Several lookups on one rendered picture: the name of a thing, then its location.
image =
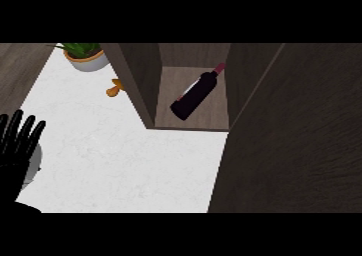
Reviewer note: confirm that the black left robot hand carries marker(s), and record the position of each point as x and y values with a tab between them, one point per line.
13	156

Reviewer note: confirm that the dark wine bottle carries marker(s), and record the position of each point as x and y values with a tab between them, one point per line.
194	94

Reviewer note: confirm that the dark wooden cabinet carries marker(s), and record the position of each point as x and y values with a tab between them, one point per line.
188	90

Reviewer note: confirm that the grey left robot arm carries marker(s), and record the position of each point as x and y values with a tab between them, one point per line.
33	165

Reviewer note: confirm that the potted green plant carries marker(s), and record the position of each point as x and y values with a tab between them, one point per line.
85	55

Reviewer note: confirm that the dark wooden cabinet door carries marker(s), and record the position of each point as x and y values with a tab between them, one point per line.
296	133

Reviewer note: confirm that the orange wooden object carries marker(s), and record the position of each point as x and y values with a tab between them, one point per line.
114	88

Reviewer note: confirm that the dark wooden panel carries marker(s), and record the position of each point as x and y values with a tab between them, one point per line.
14	73

